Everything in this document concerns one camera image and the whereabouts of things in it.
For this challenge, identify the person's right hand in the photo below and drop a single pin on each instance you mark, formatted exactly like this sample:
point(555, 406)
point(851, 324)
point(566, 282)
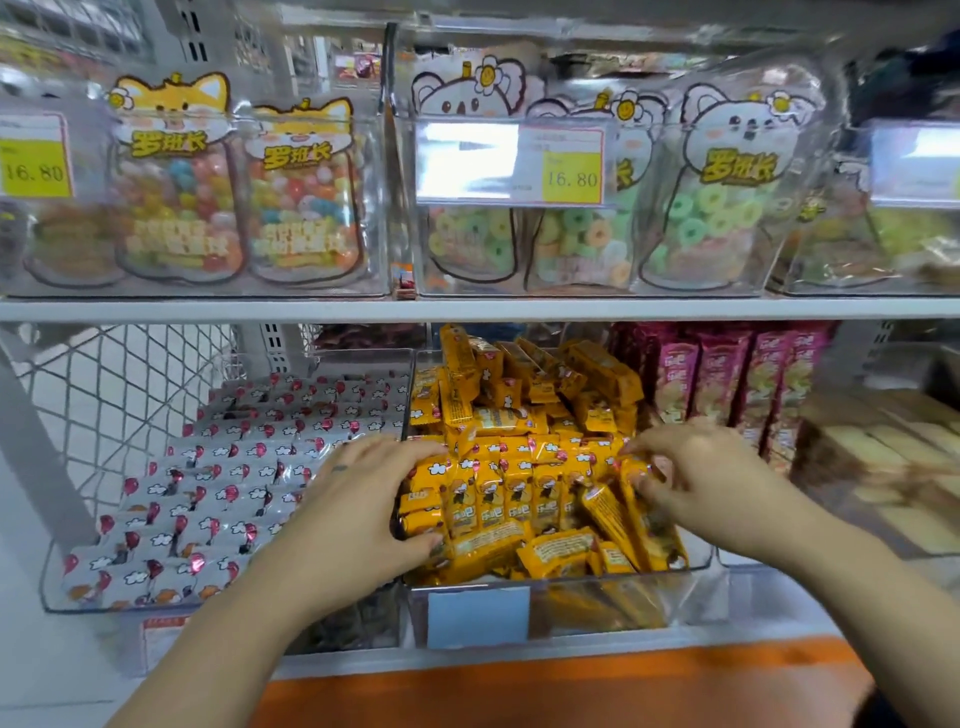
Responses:
point(720, 487)

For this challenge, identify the person's left hand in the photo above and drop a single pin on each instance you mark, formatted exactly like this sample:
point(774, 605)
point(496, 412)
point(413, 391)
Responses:
point(341, 525)

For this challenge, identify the person's left thumb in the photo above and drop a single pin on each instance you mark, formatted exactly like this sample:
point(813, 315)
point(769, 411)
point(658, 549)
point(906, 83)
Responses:
point(412, 549)

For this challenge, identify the person's right thumb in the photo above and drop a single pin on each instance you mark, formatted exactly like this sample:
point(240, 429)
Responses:
point(654, 491)

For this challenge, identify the yellow snack packet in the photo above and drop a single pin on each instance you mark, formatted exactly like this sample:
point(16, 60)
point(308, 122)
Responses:
point(656, 529)

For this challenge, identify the person's left forearm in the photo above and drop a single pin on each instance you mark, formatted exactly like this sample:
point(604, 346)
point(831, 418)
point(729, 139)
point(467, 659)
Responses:
point(225, 652)

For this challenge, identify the person's right forearm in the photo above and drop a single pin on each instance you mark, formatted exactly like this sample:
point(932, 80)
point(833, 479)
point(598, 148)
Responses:
point(870, 600)

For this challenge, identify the blue label card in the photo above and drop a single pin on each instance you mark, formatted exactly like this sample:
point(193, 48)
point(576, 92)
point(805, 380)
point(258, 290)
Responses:
point(478, 617)

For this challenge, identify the row of pink snack packets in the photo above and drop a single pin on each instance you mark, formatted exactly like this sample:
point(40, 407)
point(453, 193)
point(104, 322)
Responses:
point(720, 375)

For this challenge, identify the clear plastic bin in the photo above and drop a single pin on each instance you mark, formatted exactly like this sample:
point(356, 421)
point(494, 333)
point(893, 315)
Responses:
point(97, 592)
point(847, 262)
point(375, 225)
point(570, 607)
point(637, 247)
point(847, 352)

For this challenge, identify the pile of yellow snack bars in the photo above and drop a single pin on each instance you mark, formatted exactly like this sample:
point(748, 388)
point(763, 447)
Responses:
point(517, 442)

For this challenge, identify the rows of white balloon-print packets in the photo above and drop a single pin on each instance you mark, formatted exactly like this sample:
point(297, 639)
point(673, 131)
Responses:
point(225, 480)

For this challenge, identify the orange shelf edge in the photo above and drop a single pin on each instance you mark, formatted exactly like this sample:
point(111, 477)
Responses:
point(570, 690)

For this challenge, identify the stack of cream wafer packs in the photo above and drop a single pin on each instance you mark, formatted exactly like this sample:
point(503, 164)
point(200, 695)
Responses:
point(892, 457)

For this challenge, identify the white shelf board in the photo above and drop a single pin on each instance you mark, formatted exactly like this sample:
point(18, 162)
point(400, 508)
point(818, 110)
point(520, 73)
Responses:
point(480, 309)

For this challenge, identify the red and white label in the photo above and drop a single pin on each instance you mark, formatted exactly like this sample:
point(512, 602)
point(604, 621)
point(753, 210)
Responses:
point(161, 637)

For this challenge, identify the small red packet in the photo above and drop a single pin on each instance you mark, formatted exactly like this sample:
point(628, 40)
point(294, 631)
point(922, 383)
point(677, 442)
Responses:
point(403, 279)

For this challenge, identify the white and yellow price tag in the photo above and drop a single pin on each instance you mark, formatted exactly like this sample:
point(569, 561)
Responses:
point(517, 165)

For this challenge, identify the orange cat candy bag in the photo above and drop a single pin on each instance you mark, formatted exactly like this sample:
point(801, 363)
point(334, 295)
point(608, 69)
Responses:
point(176, 195)
point(304, 210)

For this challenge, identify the white price tag holder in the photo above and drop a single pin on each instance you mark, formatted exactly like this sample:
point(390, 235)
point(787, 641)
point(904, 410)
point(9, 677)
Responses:
point(915, 165)

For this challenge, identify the clear brown candy bag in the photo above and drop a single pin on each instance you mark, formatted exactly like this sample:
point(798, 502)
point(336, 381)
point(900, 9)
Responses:
point(75, 240)

